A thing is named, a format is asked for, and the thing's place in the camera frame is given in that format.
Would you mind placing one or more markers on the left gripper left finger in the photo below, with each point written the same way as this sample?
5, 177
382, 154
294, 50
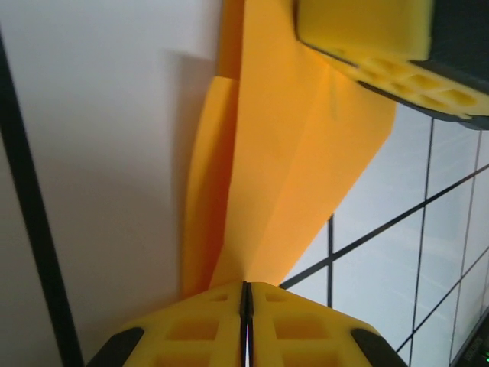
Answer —
183, 332

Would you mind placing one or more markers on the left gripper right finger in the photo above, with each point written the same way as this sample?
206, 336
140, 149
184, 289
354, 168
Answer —
317, 332

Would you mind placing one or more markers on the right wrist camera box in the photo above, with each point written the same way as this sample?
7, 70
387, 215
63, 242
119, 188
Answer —
475, 344

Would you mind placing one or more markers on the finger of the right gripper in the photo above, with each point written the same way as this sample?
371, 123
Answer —
363, 30

